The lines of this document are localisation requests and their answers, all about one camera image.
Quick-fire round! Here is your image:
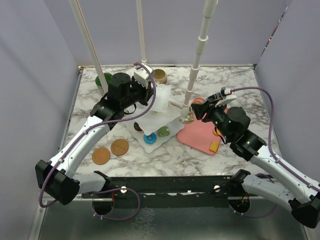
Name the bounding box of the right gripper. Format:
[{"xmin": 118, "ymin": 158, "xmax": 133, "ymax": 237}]
[{"xmin": 192, "ymin": 97, "xmax": 233, "ymax": 141}]

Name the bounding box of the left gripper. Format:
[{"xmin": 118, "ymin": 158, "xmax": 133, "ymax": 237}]
[{"xmin": 121, "ymin": 75, "xmax": 156, "ymax": 109}]

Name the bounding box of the yellow round biscuit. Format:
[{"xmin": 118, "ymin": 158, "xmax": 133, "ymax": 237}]
[{"xmin": 213, "ymin": 128, "xmax": 221, "ymax": 136}]

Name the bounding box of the sprinkled cake slice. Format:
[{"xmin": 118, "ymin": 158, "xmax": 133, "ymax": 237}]
[{"xmin": 184, "ymin": 114, "xmax": 195, "ymax": 124}]

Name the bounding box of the pink serving tray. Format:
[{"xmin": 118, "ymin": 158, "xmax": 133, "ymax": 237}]
[{"xmin": 177, "ymin": 114, "xmax": 222, "ymax": 155}]

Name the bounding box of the chocolate donut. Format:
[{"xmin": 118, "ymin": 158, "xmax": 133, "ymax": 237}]
[{"xmin": 133, "ymin": 122, "xmax": 143, "ymax": 133}]

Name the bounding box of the white tiered serving stand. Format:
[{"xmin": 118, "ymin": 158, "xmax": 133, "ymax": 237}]
[{"xmin": 124, "ymin": 84, "xmax": 185, "ymax": 153}]

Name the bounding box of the blue frosted donut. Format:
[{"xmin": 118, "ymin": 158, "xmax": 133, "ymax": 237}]
[{"xmin": 143, "ymin": 132, "xmax": 157, "ymax": 145}]

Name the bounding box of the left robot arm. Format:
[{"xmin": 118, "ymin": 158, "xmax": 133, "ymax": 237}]
[{"xmin": 35, "ymin": 68, "xmax": 156, "ymax": 208}]

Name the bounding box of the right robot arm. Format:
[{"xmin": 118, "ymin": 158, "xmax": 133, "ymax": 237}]
[{"xmin": 190, "ymin": 93, "xmax": 320, "ymax": 229}]

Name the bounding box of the beige ceramic cup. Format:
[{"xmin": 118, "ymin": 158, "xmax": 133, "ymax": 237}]
[{"xmin": 153, "ymin": 68, "xmax": 168, "ymax": 84}]

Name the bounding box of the green ceramic mug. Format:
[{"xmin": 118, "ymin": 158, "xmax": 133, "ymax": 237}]
[{"xmin": 94, "ymin": 72, "xmax": 113, "ymax": 92}]

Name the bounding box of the wooden coaster near stand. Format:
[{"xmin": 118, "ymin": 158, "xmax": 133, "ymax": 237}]
[{"xmin": 110, "ymin": 138, "xmax": 129, "ymax": 156}]

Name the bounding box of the wooden coaster near edge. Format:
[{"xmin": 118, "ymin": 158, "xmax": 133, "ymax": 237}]
[{"xmin": 91, "ymin": 147, "xmax": 111, "ymax": 165}]

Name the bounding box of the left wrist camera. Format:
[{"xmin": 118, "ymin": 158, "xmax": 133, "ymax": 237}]
[{"xmin": 133, "ymin": 62, "xmax": 155, "ymax": 89}]

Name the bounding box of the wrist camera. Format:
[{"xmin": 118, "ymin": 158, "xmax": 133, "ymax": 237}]
[
  {"xmin": 215, "ymin": 85, "xmax": 237, "ymax": 107},
  {"xmin": 133, "ymin": 62, "xmax": 155, "ymax": 89}
]

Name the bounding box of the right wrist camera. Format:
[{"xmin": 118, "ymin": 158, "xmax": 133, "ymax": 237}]
[{"xmin": 215, "ymin": 85, "xmax": 237, "ymax": 107}]

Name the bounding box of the white pvc frame middle pole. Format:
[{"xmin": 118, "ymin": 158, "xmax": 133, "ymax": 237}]
[{"xmin": 136, "ymin": 0, "xmax": 147, "ymax": 64}]

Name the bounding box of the white pvc frame pole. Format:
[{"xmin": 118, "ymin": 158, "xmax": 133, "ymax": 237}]
[
  {"xmin": 136, "ymin": 0, "xmax": 147, "ymax": 64},
  {"xmin": 68, "ymin": 0, "xmax": 108, "ymax": 93},
  {"xmin": 171, "ymin": 0, "xmax": 219, "ymax": 110}
]

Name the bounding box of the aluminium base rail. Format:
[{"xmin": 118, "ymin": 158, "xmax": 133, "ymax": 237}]
[{"xmin": 39, "ymin": 178, "xmax": 305, "ymax": 202}]

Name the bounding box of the white pvc frame right pole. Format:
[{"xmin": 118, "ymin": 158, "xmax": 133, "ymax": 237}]
[{"xmin": 171, "ymin": 0, "xmax": 219, "ymax": 110}]

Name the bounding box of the white pvc frame left pole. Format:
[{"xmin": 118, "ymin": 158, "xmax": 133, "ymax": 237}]
[{"xmin": 68, "ymin": 0, "xmax": 108, "ymax": 93}]

